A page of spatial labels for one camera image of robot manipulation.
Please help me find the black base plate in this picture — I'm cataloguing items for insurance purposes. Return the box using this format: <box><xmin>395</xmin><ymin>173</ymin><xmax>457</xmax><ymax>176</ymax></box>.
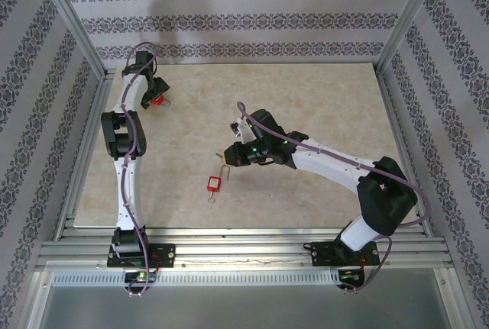
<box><xmin>309</xmin><ymin>241</ymin><xmax>381</xmax><ymax>267</ymax></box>
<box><xmin>107</xmin><ymin>244</ymin><xmax>176</xmax><ymax>268</ymax></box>

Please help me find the aluminium corner post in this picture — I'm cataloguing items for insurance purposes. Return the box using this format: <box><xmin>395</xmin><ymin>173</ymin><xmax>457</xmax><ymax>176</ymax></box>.
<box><xmin>376</xmin><ymin>0</ymin><xmax>448</xmax><ymax>73</ymax></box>
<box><xmin>32</xmin><ymin>0</ymin><xmax>107</xmax><ymax>78</ymax></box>

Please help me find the right aluminium side rail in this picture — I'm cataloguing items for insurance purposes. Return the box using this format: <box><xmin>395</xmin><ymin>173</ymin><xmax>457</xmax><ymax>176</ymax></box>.
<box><xmin>376</xmin><ymin>71</ymin><xmax>436</xmax><ymax>231</ymax></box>

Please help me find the red padlock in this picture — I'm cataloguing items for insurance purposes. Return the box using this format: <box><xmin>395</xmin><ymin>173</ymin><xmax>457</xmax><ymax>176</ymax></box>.
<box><xmin>149</xmin><ymin>95</ymin><xmax>172</xmax><ymax>109</ymax></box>
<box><xmin>206</xmin><ymin>164</ymin><xmax>232</xmax><ymax>193</ymax></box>

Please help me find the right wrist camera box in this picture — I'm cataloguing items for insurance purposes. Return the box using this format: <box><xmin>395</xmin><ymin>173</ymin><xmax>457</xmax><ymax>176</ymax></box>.
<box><xmin>230</xmin><ymin>117</ymin><xmax>255</xmax><ymax>144</ymax></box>

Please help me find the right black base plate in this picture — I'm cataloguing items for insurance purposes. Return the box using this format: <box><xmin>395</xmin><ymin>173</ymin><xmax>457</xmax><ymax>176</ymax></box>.
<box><xmin>309</xmin><ymin>241</ymin><xmax>381</xmax><ymax>267</ymax></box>

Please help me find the grey metal panel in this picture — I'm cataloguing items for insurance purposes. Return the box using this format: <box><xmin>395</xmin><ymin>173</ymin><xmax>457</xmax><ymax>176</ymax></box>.
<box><xmin>37</xmin><ymin>285</ymin><xmax>452</xmax><ymax>329</ymax></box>

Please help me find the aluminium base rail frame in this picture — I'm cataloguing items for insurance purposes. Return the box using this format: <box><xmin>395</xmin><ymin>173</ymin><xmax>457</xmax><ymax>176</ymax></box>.
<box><xmin>36</xmin><ymin>225</ymin><xmax>454</xmax><ymax>271</ymax></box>

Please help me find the left controller board with LED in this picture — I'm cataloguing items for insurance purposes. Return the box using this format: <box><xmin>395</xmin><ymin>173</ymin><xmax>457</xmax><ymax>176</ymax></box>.
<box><xmin>125</xmin><ymin>271</ymin><xmax>157</xmax><ymax>283</ymax></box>

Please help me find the right aluminium corner post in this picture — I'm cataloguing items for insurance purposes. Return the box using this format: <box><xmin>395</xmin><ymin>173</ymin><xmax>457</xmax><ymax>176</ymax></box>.
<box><xmin>376</xmin><ymin>0</ymin><xmax>448</xmax><ymax>73</ymax></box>

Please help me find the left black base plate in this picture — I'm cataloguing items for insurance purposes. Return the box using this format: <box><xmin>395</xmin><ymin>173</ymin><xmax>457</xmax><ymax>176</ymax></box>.
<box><xmin>107</xmin><ymin>244</ymin><xmax>176</xmax><ymax>268</ymax></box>

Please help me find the left aluminium side rail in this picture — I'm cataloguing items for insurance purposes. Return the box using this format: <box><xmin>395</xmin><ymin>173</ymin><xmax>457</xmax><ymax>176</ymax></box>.
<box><xmin>56</xmin><ymin>69</ymin><xmax>115</xmax><ymax>231</ymax></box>

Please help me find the left aluminium corner post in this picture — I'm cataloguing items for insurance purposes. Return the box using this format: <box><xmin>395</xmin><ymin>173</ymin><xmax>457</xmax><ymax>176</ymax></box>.
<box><xmin>32</xmin><ymin>0</ymin><xmax>107</xmax><ymax>78</ymax></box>

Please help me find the white slotted cable duct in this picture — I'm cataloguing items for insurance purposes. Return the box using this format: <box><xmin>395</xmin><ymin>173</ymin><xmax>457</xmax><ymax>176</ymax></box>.
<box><xmin>51</xmin><ymin>269</ymin><xmax>341</xmax><ymax>286</ymax></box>

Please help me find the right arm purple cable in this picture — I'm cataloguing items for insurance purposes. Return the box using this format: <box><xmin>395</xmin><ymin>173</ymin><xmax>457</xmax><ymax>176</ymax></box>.
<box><xmin>236</xmin><ymin>102</ymin><xmax>432</xmax><ymax>294</ymax></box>

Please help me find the aluminium side rail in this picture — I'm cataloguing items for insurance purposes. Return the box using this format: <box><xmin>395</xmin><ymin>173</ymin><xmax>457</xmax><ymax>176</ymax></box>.
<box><xmin>56</xmin><ymin>69</ymin><xmax>115</xmax><ymax>231</ymax></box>
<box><xmin>376</xmin><ymin>71</ymin><xmax>436</xmax><ymax>231</ymax></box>

